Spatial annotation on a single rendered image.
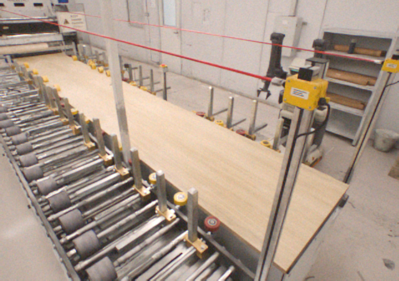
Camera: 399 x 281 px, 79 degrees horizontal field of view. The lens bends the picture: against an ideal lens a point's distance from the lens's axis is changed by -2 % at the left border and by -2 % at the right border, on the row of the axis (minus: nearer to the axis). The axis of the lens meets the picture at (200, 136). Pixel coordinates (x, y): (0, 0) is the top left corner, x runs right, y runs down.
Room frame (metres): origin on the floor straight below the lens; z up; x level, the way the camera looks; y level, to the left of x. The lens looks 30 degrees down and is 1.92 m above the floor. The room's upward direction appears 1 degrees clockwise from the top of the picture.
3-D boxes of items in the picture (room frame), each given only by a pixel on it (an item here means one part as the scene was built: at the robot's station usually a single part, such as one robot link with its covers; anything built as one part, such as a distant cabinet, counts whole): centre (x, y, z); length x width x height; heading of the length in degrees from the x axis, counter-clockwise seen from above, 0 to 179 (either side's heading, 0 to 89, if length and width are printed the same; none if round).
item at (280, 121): (1.73, -0.62, 0.86); 0.04 x 0.04 x 0.48; 45
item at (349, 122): (3.60, -2.14, 0.78); 0.90 x 0.45 x 1.55; 45
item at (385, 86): (1.31, -0.99, 1.20); 0.15 x 0.12 x 1.00; 45
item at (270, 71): (2.52, -0.70, 1.40); 0.11 x 0.06 x 0.43; 45
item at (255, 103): (1.91, -0.44, 0.94); 0.04 x 0.04 x 0.48; 45
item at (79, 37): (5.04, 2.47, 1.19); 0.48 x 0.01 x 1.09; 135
